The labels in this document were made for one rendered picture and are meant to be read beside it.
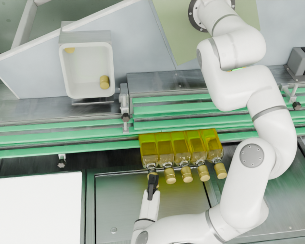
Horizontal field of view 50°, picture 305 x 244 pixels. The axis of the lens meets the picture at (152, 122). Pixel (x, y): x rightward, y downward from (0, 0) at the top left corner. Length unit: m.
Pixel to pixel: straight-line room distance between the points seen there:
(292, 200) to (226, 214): 0.67
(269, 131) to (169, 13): 0.51
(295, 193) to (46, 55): 1.06
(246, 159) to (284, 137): 0.13
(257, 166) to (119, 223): 0.60
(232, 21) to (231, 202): 0.48
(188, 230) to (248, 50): 0.46
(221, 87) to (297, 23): 0.64
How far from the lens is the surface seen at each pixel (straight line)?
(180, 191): 1.24
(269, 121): 0.79
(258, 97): 0.81
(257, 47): 0.87
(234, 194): 0.72
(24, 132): 1.26
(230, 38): 0.86
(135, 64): 1.26
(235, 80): 0.80
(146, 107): 1.14
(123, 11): 1.16
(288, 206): 1.35
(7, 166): 1.44
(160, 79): 1.25
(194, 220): 0.83
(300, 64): 1.38
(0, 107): 1.36
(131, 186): 1.24
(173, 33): 1.13
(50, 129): 1.24
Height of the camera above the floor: 1.80
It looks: 46 degrees down
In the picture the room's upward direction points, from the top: 169 degrees clockwise
